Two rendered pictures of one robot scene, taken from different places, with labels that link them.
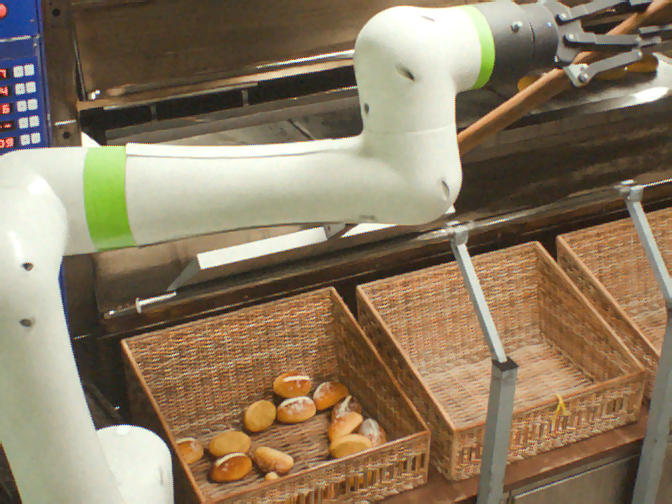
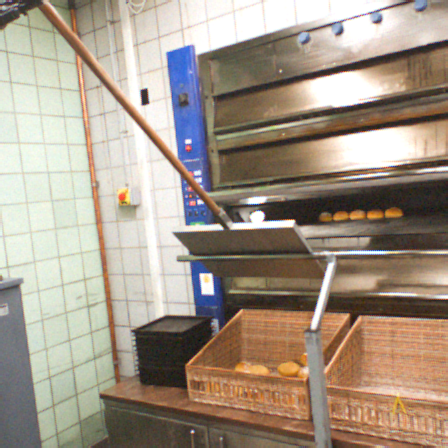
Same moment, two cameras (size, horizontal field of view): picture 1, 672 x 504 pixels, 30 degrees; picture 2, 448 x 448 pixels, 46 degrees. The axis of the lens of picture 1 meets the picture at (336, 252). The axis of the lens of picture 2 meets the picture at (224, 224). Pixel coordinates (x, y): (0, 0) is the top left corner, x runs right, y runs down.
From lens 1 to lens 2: 237 cm
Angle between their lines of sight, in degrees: 66
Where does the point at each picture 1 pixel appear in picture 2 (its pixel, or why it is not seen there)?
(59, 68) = (214, 175)
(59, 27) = (213, 157)
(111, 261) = not seen: hidden behind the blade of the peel
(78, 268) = not seen: hidden behind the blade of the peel
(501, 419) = (311, 370)
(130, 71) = (237, 176)
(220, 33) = (276, 161)
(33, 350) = not seen: outside the picture
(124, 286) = (242, 281)
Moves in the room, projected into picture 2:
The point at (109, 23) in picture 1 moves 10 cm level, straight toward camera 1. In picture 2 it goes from (234, 157) to (218, 158)
